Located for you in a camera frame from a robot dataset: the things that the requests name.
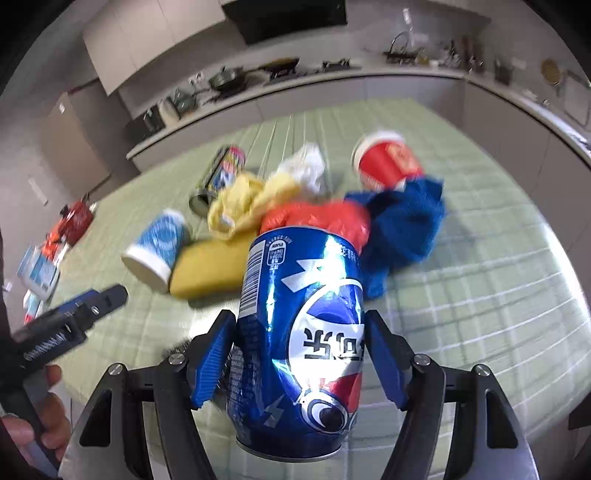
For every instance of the tall grey cabinet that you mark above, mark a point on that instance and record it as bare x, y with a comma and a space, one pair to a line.
69, 147

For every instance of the gas stove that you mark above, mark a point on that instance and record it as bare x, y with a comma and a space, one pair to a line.
323, 67

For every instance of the black utensil holder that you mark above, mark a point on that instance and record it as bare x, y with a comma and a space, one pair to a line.
503, 71

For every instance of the red packet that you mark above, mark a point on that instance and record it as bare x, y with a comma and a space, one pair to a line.
76, 221

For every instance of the green teapot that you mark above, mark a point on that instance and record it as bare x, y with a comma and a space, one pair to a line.
182, 101

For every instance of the yellow plastic bag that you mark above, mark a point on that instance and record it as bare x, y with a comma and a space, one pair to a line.
240, 198

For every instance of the black countertop appliance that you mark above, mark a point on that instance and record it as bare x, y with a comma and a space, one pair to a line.
145, 124

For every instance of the round wooden trivet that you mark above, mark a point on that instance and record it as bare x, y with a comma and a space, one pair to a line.
550, 71

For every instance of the orange packet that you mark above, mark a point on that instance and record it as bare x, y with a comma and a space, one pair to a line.
55, 244

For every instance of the blue soda can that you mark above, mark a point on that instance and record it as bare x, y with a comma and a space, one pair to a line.
295, 323

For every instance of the black wok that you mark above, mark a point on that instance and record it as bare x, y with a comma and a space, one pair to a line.
279, 67

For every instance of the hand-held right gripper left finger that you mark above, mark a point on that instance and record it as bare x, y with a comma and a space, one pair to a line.
213, 357

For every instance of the blue and white box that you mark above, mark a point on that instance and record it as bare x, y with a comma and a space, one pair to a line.
39, 272

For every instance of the white cutting board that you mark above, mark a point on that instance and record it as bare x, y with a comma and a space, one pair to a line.
575, 99

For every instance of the white wall cabinets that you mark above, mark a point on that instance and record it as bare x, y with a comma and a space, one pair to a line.
152, 41

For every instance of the person's left hand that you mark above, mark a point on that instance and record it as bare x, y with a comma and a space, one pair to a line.
53, 415

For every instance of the white kitchen counter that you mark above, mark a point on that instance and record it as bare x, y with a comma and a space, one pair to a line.
323, 94

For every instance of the white crumpled plastic bag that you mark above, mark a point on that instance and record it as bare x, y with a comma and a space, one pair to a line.
304, 166

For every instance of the yellow sponge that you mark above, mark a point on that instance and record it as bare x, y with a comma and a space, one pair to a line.
207, 267

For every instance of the blue and white paper cup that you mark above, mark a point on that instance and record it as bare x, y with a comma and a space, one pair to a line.
157, 244

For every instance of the dark printed tall can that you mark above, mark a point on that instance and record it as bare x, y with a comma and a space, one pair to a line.
221, 177

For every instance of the blue cloth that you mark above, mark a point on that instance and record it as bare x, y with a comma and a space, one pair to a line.
401, 230

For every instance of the green checked tablecloth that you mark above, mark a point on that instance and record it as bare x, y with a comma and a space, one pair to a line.
461, 300

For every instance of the dark pot with lid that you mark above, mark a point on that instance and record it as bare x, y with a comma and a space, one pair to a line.
226, 78

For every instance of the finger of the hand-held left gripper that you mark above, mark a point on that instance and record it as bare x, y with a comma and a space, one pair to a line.
113, 297
76, 303

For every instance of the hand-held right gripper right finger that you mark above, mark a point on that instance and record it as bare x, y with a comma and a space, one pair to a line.
387, 360

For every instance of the red paper cup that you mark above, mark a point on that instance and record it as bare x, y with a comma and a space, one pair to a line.
388, 161

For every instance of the red plastic bag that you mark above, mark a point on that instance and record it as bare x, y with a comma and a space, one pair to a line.
323, 217

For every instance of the black range hood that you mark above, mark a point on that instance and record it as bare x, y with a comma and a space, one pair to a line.
286, 16

